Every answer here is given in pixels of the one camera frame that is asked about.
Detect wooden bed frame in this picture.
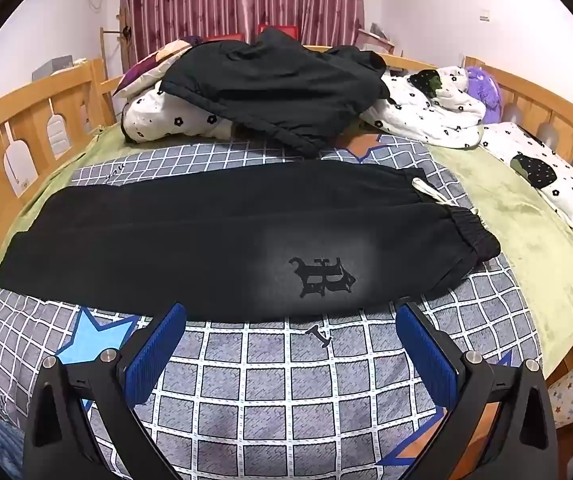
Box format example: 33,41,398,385
0,49,573,480

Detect dark red patterned curtain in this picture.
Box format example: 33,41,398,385
119,0,367,56

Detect white floral pillow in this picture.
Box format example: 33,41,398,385
481,122,573,233

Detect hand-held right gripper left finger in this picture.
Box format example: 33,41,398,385
22,302,190,480

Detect purple plush toy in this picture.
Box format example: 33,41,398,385
466,65,503,125

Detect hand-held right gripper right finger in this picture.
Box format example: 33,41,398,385
395,301,559,480

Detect red box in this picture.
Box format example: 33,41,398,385
201,24,299,43

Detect pink framed board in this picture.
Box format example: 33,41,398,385
356,22,397,53

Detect wooden coat rack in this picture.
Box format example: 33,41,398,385
99,7,134,121

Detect black pants with printed emblem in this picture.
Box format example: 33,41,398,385
0,157,502,323

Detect grey box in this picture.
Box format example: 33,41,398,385
31,55,74,81

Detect purple patterned pillow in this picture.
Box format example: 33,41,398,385
114,37,202,101

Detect pile of black clothes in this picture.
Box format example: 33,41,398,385
159,26,392,158

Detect green blanket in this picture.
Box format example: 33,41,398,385
0,120,573,361

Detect grey checked bedsheet with stars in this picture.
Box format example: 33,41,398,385
0,132,547,480

